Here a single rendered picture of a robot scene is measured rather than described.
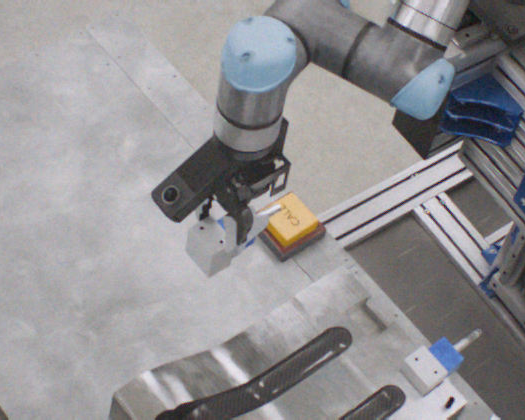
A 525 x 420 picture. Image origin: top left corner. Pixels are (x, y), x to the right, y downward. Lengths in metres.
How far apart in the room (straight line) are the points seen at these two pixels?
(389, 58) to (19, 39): 1.85
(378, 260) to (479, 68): 0.73
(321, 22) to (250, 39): 0.10
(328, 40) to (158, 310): 0.50
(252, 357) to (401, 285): 0.95
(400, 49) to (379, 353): 0.43
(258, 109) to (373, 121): 1.67
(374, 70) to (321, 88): 1.68
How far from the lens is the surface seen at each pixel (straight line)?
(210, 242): 1.50
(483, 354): 2.38
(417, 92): 1.28
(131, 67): 1.88
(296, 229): 1.67
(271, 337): 1.52
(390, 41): 1.29
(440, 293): 2.43
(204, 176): 1.37
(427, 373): 1.50
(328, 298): 1.55
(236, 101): 1.27
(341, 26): 1.30
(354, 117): 2.93
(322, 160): 2.83
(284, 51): 1.24
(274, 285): 1.66
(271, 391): 1.49
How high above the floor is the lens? 2.20
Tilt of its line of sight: 54 degrees down
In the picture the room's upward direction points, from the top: 12 degrees clockwise
